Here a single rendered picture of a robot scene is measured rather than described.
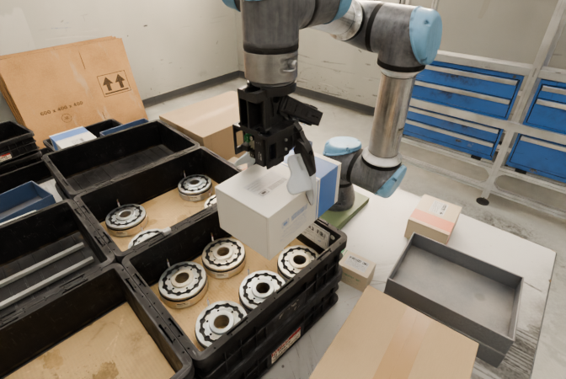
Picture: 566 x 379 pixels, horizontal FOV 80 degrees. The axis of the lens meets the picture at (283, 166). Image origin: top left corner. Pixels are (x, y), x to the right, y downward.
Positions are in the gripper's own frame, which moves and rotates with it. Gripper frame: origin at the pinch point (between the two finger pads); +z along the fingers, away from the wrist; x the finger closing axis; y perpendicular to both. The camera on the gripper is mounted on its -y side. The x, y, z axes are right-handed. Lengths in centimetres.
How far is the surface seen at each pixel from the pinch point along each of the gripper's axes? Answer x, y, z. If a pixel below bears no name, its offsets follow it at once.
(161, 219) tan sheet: -41, 4, 28
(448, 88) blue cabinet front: -22, -193, 40
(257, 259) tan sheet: -10.2, -2.6, 28.5
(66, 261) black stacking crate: -46, 28, 29
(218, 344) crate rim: 4.0, 20.7, 18.3
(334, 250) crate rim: 7.1, -9.0, 18.7
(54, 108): -293, -43, 78
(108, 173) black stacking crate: -76, 2, 29
